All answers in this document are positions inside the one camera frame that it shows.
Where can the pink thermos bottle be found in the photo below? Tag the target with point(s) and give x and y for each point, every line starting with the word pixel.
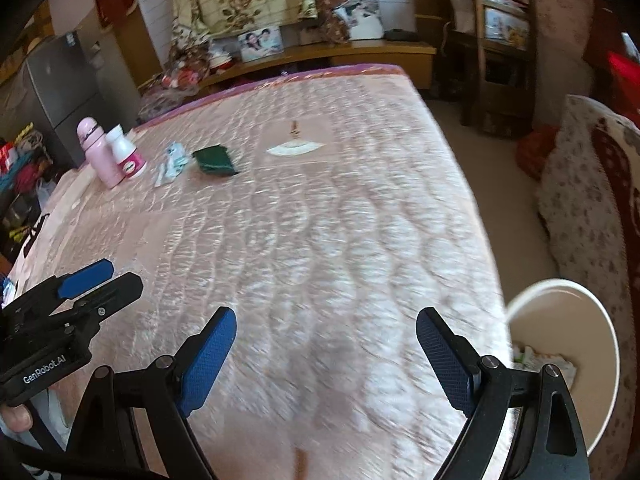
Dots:
pixel 92 139

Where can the framed family photo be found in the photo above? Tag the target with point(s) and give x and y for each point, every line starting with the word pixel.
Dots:
pixel 260 43

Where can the dark green wallet pouch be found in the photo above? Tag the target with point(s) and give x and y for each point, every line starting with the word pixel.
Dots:
pixel 215 161

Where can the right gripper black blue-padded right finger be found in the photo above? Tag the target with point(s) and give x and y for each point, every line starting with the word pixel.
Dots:
pixel 548 441

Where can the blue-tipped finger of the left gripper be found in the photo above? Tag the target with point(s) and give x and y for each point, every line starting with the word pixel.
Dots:
pixel 52 292

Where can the white paper trash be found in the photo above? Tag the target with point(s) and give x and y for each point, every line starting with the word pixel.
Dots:
pixel 527 358

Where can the wooden tv cabinet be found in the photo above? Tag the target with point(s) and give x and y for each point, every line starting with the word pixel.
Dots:
pixel 415 58

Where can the wooden shelf rack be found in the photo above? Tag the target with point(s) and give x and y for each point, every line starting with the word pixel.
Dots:
pixel 487 63

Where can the red cushion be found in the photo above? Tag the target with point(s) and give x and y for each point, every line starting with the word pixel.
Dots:
pixel 625 73

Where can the white pill bottle pink label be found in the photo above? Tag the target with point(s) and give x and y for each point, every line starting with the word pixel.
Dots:
pixel 125 153

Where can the white round trash bin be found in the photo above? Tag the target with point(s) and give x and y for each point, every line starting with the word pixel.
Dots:
pixel 563 318

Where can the grey refrigerator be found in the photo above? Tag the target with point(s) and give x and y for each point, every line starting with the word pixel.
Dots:
pixel 63 88

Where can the white rice cooker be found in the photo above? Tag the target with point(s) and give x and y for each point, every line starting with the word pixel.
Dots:
pixel 364 21

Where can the pink quilted table cover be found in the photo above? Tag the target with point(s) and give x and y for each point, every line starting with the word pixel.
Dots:
pixel 348 215

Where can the crumpled white blue wrapper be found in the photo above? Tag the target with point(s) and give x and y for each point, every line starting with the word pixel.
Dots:
pixel 176 160

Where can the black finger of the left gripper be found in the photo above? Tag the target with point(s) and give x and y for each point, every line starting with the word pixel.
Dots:
pixel 105 301

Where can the person's left hand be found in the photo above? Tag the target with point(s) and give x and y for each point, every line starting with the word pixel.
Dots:
pixel 17 419

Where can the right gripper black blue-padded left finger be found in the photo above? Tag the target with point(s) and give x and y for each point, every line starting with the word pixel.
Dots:
pixel 105 442

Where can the floral brown beige sofa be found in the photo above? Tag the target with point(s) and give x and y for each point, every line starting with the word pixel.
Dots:
pixel 589 200

